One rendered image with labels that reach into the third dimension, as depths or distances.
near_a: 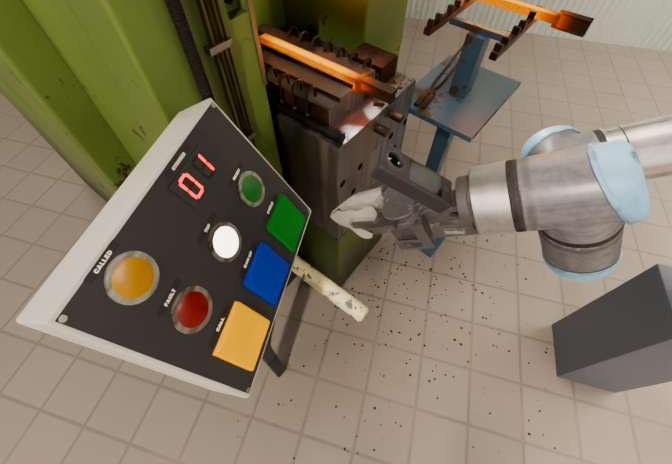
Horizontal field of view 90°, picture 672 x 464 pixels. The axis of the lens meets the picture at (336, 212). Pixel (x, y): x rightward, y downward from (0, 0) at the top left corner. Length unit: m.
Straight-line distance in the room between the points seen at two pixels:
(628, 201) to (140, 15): 0.68
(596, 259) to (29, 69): 1.17
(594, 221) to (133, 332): 0.51
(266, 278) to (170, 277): 0.15
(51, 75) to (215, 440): 1.28
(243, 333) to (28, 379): 1.52
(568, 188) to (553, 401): 1.38
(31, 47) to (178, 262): 0.75
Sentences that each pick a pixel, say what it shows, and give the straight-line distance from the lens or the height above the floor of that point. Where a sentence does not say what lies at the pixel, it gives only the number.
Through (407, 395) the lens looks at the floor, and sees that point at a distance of 1.54.
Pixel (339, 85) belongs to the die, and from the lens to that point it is 0.92.
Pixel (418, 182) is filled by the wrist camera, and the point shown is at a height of 1.19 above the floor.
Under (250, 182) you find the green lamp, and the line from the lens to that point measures 0.55.
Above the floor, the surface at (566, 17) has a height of 1.04.
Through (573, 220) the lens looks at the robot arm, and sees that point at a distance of 0.44.
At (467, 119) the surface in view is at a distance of 1.25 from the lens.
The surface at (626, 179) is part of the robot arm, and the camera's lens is 0.43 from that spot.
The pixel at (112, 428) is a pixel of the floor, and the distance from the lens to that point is 1.72.
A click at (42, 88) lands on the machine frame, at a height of 1.01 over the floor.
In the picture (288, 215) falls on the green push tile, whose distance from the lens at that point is 0.59.
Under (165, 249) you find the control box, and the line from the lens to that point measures 0.45.
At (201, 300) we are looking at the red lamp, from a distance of 0.47.
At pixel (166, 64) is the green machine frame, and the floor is 1.18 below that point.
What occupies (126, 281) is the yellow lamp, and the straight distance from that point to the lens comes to 0.42.
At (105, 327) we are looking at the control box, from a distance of 0.42.
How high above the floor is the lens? 1.50
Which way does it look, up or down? 55 degrees down
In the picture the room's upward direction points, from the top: straight up
